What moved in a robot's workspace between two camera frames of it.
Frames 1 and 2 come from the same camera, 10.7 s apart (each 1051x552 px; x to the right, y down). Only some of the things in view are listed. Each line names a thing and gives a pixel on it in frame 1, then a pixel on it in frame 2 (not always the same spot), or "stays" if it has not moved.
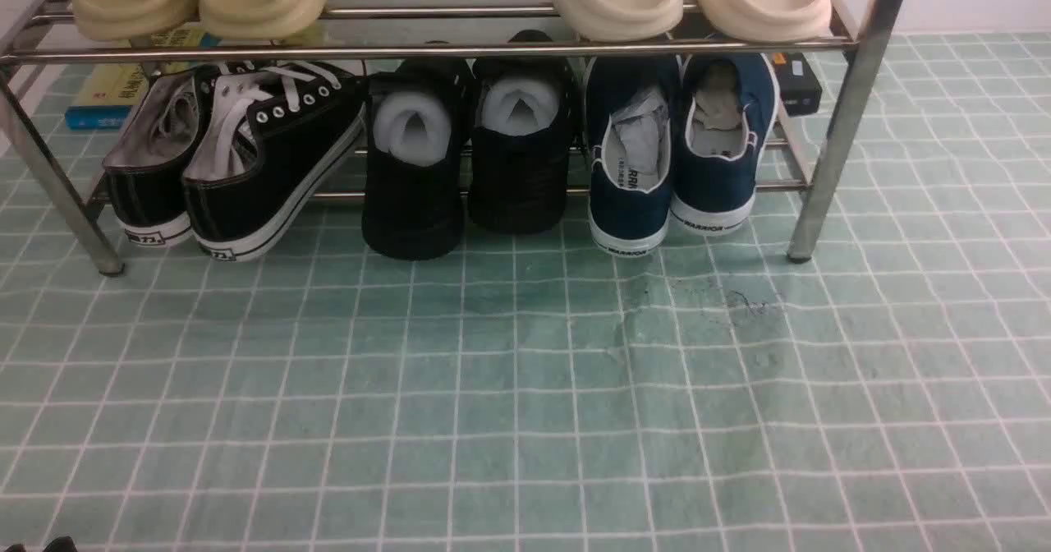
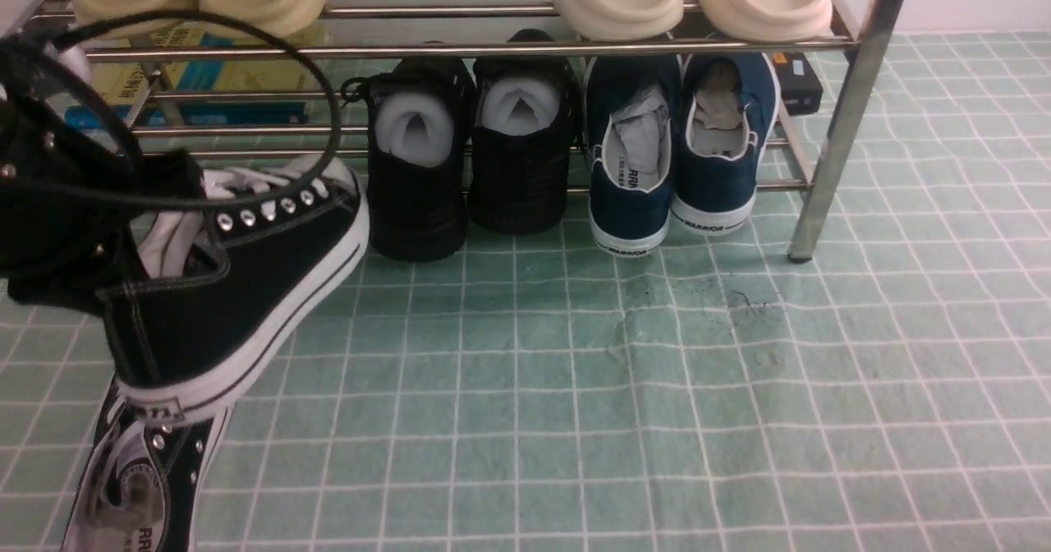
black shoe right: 522,110 stays
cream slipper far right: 762,1 stays
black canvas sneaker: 146,166 to 142,483
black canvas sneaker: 266,141 to 217,283
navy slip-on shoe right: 729,108 stays
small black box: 800,88 stays
